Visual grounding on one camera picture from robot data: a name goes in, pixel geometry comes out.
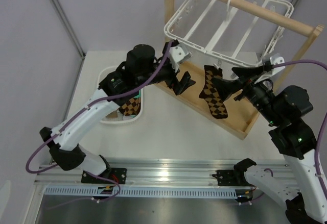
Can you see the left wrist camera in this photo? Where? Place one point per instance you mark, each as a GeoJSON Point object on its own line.
{"type": "Point", "coordinates": [178, 55]}

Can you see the brown checkered sock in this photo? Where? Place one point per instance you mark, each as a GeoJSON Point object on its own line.
{"type": "Point", "coordinates": [131, 107]}
{"type": "Point", "coordinates": [210, 95]}

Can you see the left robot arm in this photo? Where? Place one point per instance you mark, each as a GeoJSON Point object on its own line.
{"type": "Point", "coordinates": [140, 69]}

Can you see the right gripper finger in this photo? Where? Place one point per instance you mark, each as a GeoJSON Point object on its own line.
{"type": "Point", "coordinates": [248, 71]}
{"type": "Point", "coordinates": [226, 88]}

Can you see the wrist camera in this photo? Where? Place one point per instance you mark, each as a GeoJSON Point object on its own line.
{"type": "Point", "coordinates": [269, 62]}
{"type": "Point", "coordinates": [178, 55]}

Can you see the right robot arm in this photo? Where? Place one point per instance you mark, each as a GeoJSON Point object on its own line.
{"type": "Point", "coordinates": [293, 138]}

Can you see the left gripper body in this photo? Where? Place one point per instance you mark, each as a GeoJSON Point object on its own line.
{"type": "Point", "coordinates": [167, 74]}

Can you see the white slotted cable duct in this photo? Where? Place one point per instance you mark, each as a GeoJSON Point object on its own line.
{"type": "Point", "coordinates": [125, 191]}

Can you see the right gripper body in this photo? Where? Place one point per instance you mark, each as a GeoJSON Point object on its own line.
{"type": "Point", "coordinates": [255, 93]}

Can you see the white plastic clip hanger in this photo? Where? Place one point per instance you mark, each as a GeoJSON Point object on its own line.
{"type": "Point", "coordinates": [223, 32]}

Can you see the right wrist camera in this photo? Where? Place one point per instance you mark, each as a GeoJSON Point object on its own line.
{"type": "Point", "coordinates": [269, 62]}

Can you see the mint green sock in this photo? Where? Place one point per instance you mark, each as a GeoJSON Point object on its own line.
{"type": "Point", "coordinates": [130, 117]}

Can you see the aluminium mounting rail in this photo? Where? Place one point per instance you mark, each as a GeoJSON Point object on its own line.
{"type": "Point", "coordinates": [167, 173]}

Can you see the white plastic laundry basket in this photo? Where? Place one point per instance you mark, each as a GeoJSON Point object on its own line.
{"type": "Point", "coordinates": [116, 118]}

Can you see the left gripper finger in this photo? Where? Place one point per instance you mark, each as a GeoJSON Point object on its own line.
{"type": "Point", "coordinates": [183, 86]}
{"type": "Point", "coordinates": [186, 76]}

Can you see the wooden hanger rack stand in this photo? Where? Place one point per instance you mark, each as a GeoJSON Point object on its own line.
{"type": "Point", "coordinates": [241, 115]}

